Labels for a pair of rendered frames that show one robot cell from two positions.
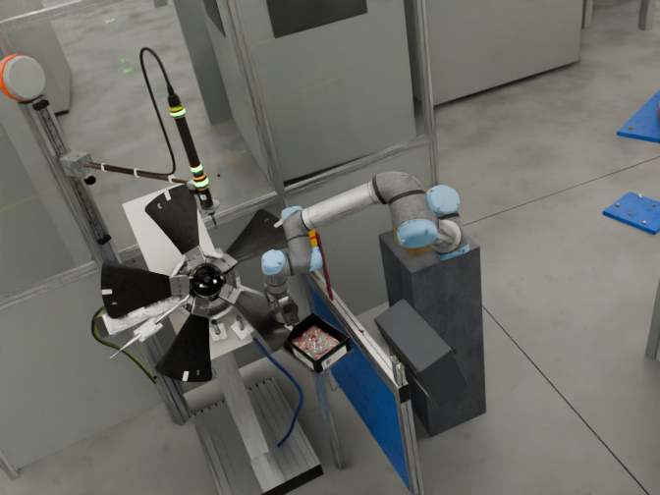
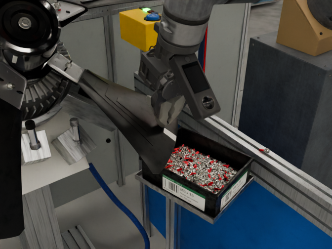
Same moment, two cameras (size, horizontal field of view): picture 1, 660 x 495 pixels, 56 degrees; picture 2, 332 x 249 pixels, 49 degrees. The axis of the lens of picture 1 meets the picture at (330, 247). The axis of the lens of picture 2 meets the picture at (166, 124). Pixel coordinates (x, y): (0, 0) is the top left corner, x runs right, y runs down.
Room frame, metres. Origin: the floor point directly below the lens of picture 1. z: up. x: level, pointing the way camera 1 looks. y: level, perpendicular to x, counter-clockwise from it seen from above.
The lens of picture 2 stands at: (1.12, 0.40, 1.41)
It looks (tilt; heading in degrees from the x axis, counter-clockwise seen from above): 33 degrees down; 343
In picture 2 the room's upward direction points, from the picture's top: straight up
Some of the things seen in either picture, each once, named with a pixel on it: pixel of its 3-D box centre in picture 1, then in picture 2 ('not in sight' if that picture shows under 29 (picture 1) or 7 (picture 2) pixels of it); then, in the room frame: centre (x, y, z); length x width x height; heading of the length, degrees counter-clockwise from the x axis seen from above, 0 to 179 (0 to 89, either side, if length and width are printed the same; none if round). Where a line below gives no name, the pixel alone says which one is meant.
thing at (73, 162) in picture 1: (77, 163); not in sight; (2.22, 0.87, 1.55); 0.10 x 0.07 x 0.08; 53
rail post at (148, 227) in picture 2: (321, 334); (145, 173); (2.27, 0.13, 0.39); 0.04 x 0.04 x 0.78; 18
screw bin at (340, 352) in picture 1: (315, 343); (195, 168); (1.74, 0.13, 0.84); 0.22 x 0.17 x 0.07; 34
